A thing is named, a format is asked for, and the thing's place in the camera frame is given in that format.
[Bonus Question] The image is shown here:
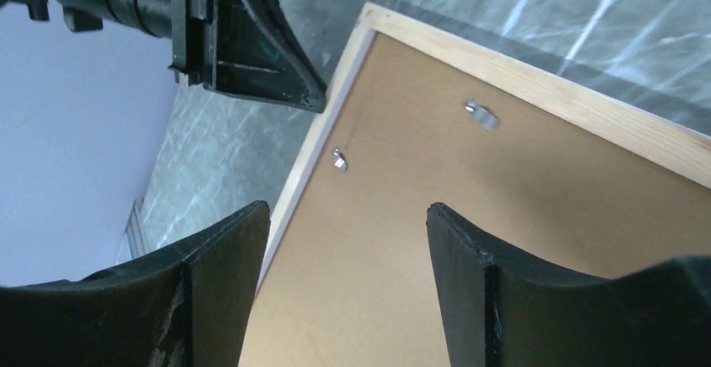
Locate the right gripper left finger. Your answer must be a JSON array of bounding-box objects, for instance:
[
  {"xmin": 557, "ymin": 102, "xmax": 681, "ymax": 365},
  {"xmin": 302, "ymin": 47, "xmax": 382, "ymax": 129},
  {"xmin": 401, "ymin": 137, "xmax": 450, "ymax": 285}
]
[{"xmin": 1, "ymin": 200, "xmax": 270, "ymax": 366}]

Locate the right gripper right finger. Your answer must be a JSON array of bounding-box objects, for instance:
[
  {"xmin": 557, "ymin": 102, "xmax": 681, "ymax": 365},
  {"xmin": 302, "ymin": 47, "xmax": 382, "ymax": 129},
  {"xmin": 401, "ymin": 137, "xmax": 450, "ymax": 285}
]
[{"xmin": 426, "ymin": 203, "xmax": 710, "ymax": 366}]

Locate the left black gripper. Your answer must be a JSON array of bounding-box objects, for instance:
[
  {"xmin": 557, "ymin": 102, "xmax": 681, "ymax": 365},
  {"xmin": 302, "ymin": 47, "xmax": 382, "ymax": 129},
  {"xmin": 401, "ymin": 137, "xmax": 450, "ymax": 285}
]
[{"xmin": 169, "ymin": 0, "xmax": 326, "ymax": 113}]

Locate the brown backing board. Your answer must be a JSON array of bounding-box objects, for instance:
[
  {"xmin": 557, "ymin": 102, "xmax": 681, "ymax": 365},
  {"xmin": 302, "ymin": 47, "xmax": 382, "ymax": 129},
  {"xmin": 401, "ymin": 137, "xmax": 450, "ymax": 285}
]
[{"xmin": 241, "ymin": 35, "xmax": 710, "ymax": 366}]

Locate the white wooden picture frame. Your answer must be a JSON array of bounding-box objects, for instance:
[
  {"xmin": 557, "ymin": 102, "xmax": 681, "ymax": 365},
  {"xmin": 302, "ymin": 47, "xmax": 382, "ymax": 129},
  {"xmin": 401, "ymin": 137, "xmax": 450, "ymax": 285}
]
[{"xmin": 260, "ymin": 3, "xmax": 710, "ymax": 278}]

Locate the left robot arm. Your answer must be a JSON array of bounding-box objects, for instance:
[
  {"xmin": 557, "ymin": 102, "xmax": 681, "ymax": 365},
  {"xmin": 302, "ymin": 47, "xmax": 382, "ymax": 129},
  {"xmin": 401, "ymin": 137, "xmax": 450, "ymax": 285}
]
[{"xmin": 1, "ymin": 0, "xmax": 326, "ymax": 113}]

